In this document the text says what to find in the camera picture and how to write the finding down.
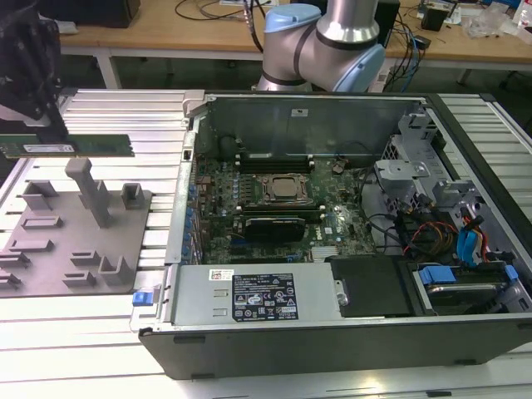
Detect clear plastic bags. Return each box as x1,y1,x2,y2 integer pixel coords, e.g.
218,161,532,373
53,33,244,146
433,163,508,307
465,6,520,38

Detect silver CPU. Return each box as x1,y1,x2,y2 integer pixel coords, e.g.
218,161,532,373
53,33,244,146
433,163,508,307
268,177,301,196

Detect black open PC case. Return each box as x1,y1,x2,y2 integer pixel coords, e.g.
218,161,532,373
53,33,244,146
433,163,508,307
128,89,532,382

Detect thin black cable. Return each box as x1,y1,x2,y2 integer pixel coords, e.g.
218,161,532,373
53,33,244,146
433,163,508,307
335,140,373,161

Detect black tower box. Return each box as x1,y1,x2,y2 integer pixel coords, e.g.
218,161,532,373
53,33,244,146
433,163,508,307
376,0,402,47

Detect black graphics card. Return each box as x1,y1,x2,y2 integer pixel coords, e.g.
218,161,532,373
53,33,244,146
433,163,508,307
244,215,307,244

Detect large black box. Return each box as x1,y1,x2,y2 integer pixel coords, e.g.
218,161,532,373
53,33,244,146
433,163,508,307
53,0,142,28

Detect blue case latch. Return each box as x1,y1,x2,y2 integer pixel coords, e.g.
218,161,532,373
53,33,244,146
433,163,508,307
132,290,161,308

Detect orange power wires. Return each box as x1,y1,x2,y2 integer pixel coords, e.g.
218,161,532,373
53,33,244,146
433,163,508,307
409,222,456,254

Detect grey parts rack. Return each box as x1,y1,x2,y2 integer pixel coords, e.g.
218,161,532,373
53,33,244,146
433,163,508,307
0,157,154,298

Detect small black box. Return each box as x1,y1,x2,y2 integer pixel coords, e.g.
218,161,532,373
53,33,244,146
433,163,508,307
421,6,448,30

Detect blue flat data wire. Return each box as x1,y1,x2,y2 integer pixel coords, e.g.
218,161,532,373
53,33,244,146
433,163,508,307
456,207,485,263

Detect hard disk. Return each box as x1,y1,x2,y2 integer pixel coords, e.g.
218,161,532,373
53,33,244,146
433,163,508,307
426,269,508,315

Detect black RAM slot bank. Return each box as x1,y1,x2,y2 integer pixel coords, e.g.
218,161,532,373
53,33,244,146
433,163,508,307
236,201,328,219
234,151,315,175

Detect dark metal socket cover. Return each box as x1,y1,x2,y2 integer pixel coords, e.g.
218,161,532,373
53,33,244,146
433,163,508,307
255,172,313,204

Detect blue disk carrier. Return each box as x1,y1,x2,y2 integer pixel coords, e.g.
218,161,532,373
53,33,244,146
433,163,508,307
417,265,519,288

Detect green motherboard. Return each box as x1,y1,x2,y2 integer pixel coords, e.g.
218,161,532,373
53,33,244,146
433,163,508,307
193,160,386,267

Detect silver disk bay bracket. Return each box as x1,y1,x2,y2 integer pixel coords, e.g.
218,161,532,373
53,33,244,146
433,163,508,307
373,160,431,209

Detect installed green RAM stick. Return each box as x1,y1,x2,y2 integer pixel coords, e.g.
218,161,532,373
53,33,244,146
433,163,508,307
243,152,311,162

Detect black drive bay cover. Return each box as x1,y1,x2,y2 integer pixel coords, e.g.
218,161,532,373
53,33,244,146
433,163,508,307
323,255,416,319

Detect silver power supply box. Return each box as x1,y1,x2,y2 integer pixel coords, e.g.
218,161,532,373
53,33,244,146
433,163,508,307
157,264,346,325

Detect wooden desk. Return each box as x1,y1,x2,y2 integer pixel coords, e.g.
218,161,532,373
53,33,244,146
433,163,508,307
60,0,532,91

